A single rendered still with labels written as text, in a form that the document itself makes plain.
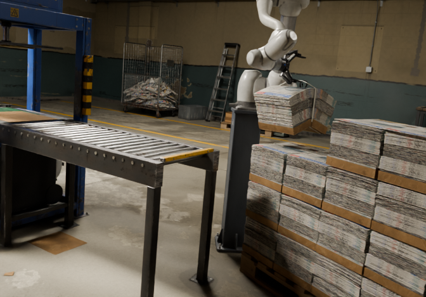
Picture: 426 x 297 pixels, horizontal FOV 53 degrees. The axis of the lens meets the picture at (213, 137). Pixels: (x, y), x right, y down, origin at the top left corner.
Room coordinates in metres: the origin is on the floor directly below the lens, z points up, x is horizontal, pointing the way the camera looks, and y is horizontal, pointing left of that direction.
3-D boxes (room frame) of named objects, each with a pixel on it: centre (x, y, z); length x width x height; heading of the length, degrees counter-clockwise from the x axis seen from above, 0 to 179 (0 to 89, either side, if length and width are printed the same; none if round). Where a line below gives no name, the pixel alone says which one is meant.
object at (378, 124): (2.10, -0.82, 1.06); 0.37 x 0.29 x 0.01; 124
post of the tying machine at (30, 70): (3.62, 1.55, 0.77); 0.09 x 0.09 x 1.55; 58
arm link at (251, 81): (2.97, -0.23, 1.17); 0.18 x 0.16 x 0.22; 88
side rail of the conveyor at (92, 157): (2.33, 0.80, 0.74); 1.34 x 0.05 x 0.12; 58
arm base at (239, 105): (2.97, -0.20, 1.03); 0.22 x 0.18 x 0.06; 94
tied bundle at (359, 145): (2.10, -0.81, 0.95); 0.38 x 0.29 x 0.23; 124
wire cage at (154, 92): (10.45, 1.61, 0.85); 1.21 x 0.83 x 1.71; 58
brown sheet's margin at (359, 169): (2.10, -0.81, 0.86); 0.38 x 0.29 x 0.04; 124
